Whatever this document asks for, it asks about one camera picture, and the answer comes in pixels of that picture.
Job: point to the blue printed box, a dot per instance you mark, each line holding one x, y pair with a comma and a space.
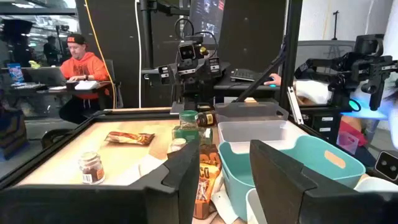
15, 73

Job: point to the black table frame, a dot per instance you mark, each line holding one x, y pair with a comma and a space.
62, 140

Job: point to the teal plastic bin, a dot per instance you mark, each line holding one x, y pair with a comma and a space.
236, 174

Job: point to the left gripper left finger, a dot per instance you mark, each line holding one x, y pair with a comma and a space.
93, 205

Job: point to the black drawer unit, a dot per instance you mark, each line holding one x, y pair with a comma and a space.
326, 124

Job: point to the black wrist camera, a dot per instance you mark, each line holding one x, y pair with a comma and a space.
188, 51

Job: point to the black aluminium rig frame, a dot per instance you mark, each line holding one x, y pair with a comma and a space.
292, 46

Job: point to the pink clear plastic container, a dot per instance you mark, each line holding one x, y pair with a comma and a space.
347, 142

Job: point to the green lid spice jar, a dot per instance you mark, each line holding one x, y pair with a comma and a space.
186, 134
188, 116

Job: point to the white notebook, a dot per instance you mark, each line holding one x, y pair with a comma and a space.
86, 85

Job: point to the black computer mouse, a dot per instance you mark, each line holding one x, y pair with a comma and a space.
270, 84

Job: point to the black office chair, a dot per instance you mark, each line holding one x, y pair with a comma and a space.
116, 84

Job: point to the black computer monitor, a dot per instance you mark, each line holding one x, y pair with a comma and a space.
206, 18

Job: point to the smoked translucent plastic bin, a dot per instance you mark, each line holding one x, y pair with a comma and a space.
248, 110

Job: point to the dark bottle yellow cap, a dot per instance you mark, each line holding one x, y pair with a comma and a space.
206, 119

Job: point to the orange taco seasoning packet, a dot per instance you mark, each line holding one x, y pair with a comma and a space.
206, 177

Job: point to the grey laptop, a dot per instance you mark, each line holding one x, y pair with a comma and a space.
46, 76

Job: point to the person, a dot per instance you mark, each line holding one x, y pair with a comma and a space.
82, 67
51, 51
311, 91

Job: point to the black keyboard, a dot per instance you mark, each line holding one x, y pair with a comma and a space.
245, 75

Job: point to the black tripod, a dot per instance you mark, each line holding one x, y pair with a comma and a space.
335, 28

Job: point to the red brown seasoning packet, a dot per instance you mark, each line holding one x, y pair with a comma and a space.
129, 137

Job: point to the small brown spice jar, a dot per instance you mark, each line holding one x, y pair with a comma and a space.
178, 144
91, 171

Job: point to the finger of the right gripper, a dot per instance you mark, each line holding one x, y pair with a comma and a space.
166, 74
215, 68

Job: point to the person's hand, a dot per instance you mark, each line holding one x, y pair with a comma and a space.
273, 79

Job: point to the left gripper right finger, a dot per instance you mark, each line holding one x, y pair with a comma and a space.
311, 202

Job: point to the silver metal bracket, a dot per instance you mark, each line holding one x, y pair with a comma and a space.
295, 107

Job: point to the clear plastic bin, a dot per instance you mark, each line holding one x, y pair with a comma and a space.
248, 132

